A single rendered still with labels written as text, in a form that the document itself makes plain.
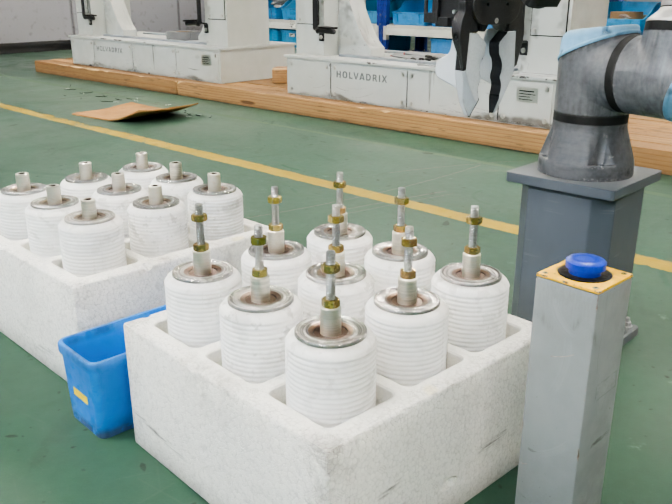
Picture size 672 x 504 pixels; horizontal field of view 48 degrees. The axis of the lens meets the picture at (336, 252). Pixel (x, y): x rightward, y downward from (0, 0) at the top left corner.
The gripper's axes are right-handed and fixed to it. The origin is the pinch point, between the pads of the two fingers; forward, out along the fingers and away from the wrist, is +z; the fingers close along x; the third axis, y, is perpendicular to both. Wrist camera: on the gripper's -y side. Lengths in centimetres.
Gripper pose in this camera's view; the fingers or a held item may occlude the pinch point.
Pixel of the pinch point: (485, 103)
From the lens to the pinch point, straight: 89.2
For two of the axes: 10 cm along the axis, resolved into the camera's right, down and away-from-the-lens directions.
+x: -8.2, 1.9, -5.4
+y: -5.7, -2.8, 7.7
